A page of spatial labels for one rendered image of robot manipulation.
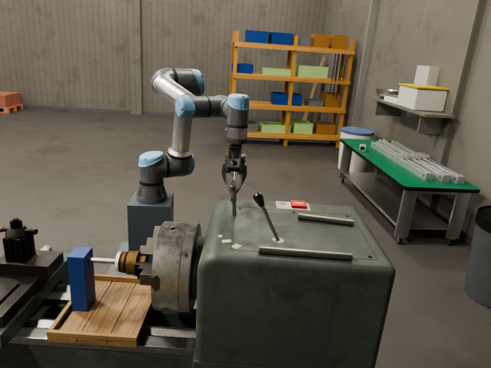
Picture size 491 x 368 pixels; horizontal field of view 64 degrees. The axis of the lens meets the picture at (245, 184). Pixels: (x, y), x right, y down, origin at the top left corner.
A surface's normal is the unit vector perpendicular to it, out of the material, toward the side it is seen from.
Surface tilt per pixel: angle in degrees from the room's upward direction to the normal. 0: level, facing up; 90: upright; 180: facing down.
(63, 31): 90
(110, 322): 0
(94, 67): 90
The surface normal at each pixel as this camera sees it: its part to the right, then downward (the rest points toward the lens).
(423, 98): 0.08, 0.33
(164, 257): 0.03, -0.36
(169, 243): 0.04, -0.62
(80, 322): 0.07, -0.94
